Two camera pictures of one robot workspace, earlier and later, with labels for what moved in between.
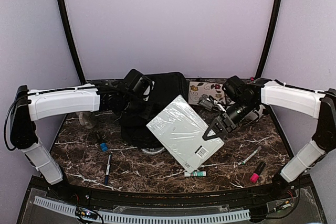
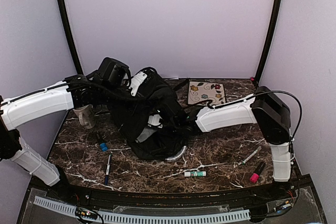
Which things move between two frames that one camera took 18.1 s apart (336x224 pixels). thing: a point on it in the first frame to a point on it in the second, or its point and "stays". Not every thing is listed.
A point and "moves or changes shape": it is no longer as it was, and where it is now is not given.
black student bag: [168, 85] moves or changes shape
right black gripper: [222, 131] to [170, 134]
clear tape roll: [152, 150] to [180, 154]
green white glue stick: [195, 174] stays
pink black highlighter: [254, 176] stays
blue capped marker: [104, 147] stays
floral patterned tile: [198, 91] stays
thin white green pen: [244, 161] stays
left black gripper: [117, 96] to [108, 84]
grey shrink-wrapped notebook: [180, 128] to [146, 133]
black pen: [108, 169] stays
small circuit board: [85, 213] stays
